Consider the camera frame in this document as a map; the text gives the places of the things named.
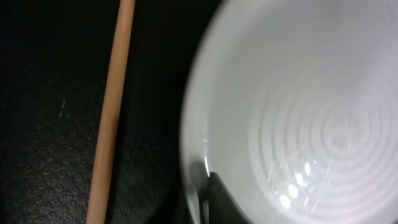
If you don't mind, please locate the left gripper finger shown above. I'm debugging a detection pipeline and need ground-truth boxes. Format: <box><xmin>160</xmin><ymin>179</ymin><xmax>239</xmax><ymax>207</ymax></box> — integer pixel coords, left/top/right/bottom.
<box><xmin>208</xmin><ymin>172</ymin><xmax>251</xmax><ymax>224</ymax></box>

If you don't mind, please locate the wooden chopstick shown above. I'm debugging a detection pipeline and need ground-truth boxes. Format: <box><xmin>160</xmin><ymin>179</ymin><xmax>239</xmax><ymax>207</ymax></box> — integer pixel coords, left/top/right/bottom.
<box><xmin>86</xmin><ymin>0</ymin><xmax>136</xmax><ymax>224</ymax></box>

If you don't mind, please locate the grey round plate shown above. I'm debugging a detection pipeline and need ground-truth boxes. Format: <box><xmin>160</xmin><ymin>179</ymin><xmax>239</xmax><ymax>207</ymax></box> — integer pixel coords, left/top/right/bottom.
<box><xmin>180</xmin><ymin>0</ymin><xmax>397</xmax><ymax>223</ymax></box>

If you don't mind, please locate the round black serving tray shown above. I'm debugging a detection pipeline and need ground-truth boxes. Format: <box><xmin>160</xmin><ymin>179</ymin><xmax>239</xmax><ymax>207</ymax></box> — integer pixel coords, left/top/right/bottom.
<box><xmin>1</xmin><ymin>0</ymin><xmax>219</xmax><ymax>223</ymax></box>

